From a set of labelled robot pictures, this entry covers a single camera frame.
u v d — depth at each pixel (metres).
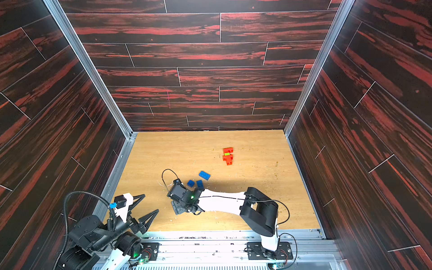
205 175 0.98
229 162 1.04
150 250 0.73
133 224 0.53
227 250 0.75
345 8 0.66
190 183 0.94
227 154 1.06
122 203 0.51
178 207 0.73
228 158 1.04
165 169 0.68
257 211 0.47
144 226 0.55
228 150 1.10
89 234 0.45
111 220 0.54
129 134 1.23
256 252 0.73
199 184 0.94
